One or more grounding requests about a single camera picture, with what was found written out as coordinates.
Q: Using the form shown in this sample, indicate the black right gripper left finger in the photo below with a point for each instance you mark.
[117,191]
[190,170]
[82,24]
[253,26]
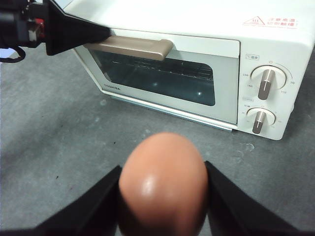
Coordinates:
[93,216]

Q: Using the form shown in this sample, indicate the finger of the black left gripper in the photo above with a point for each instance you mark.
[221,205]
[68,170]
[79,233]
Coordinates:
[64,40]
[66,22]

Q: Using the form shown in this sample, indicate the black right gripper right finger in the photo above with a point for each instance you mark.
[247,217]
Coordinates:
[233,211]

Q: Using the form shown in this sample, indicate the brown egg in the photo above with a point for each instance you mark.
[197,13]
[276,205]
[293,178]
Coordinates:
[162,184]

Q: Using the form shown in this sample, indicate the cream timer dial knob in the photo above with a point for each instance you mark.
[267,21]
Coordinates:
[259,120]

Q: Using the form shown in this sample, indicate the cream Toshiba toaster oven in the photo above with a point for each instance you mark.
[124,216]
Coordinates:
[197,19]

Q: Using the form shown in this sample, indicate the cream temperature dial knob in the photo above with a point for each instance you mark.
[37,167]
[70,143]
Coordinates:
[267,81]

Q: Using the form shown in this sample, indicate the red warning sticker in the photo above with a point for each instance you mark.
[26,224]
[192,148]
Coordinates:
[270,23]

